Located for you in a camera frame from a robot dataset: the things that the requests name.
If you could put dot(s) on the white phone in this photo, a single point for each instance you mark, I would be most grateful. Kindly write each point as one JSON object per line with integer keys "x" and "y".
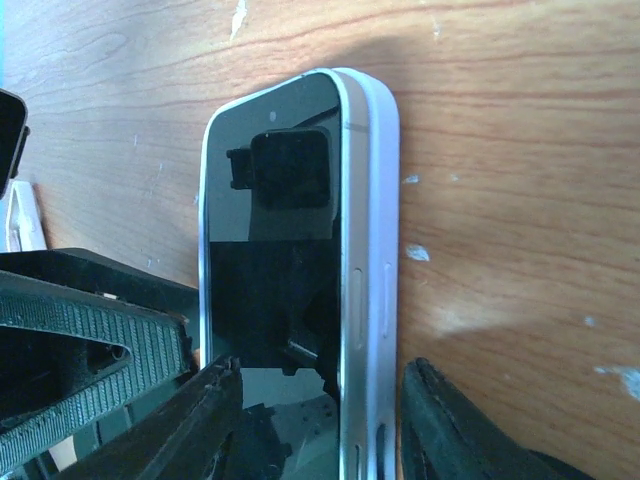
{"x": 280, "y": 250}

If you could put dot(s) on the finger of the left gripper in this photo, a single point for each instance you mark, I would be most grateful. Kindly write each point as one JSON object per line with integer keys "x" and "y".
{"x": 89, "y": 347}

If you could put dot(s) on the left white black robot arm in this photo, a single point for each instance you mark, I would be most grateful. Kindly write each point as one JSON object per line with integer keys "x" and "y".
{"x": 20, "y": 220}

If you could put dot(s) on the lavender phone case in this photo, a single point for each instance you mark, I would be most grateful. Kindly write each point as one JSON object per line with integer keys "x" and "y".
{"x": 382, "y": 225}

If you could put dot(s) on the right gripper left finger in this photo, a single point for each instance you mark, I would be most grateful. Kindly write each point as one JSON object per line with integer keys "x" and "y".
{"x": 189, "y": 437}

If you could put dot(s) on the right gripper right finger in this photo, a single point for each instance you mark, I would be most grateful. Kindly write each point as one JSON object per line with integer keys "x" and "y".
{"x": 444, "y": 435}

